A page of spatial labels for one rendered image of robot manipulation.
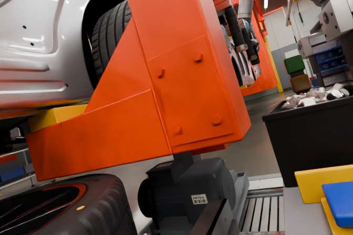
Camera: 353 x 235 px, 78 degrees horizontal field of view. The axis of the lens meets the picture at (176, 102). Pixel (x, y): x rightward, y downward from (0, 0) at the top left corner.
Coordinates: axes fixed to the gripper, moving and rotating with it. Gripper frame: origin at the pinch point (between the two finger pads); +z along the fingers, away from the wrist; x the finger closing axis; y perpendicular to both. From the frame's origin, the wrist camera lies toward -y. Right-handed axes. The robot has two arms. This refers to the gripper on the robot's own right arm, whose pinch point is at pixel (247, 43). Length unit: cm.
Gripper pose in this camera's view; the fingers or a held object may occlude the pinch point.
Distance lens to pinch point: 115.4
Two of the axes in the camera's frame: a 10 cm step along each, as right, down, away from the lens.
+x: 8.6, -2.8, -4.3
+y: -2.9, -9.6, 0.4
